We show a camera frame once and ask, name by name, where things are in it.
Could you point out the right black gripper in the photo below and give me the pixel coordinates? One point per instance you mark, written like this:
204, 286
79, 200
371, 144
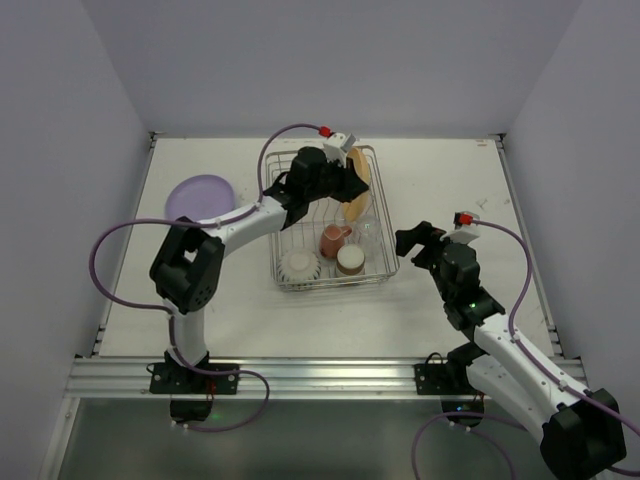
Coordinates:
427, 246

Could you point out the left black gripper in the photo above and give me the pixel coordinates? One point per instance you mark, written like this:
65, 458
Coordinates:
343, 181

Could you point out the yellow plate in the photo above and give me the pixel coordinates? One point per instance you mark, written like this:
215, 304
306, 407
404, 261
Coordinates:
354, 209

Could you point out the clear glass tumbler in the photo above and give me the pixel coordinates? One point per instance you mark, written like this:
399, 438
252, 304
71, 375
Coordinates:
367, 231

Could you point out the pink mug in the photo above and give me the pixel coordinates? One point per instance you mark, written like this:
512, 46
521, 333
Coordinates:
333, 239

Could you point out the purple plate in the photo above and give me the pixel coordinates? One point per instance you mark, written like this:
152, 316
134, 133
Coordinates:
200, 197

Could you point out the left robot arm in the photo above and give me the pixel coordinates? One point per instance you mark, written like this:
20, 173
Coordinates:
187, 268

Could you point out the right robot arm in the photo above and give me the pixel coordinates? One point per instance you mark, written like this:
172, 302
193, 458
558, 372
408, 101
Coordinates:
579, 431

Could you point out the white brown cup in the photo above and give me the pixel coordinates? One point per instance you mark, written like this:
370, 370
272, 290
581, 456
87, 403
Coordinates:
350, 260

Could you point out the white striped bowl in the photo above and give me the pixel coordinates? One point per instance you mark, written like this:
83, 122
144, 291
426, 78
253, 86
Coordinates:
298, 266

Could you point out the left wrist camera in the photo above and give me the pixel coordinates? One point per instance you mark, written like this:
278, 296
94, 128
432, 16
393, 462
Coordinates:
337, 146

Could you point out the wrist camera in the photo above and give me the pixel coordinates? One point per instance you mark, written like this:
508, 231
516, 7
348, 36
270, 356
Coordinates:
465, 229
337, 146

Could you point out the wire dish rack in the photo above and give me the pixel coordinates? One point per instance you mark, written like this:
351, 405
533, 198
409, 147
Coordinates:
381, 262

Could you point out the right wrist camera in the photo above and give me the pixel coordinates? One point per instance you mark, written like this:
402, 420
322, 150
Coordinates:
465, 229

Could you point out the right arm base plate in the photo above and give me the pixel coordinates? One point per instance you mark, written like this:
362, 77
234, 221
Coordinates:
441, 379

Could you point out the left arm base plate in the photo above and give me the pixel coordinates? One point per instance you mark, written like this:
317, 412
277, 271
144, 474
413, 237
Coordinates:
173, 379

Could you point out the aluminium mounting rail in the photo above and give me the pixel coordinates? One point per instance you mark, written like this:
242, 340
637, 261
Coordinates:
289, 378

